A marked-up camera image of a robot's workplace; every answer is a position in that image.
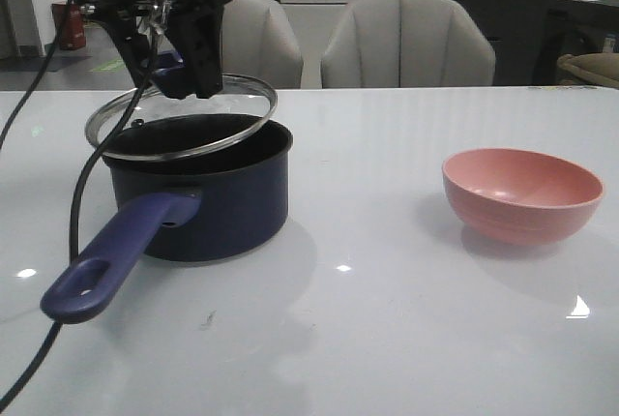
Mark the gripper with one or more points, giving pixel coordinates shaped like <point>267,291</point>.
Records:
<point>194,30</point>

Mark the glass lid with blue knob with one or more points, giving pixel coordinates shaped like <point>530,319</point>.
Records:
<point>232,111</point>

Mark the pink bowl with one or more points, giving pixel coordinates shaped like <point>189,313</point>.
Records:
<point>520,197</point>

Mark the left grey chair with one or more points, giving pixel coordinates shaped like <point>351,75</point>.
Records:
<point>257,40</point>

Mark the grey chair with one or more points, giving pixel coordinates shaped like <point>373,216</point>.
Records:
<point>406,43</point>
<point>257,40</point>

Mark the red bin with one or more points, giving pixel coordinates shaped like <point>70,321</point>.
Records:
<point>73,35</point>

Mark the dark blue saucepan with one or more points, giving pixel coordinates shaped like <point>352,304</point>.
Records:
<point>200,208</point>

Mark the right grey chair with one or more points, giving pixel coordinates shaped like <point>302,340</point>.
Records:
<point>406,43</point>

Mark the dark sideboard counter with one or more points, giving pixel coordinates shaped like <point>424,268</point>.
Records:
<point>528,36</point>

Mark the beige sofa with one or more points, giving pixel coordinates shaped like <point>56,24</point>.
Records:
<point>594,69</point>

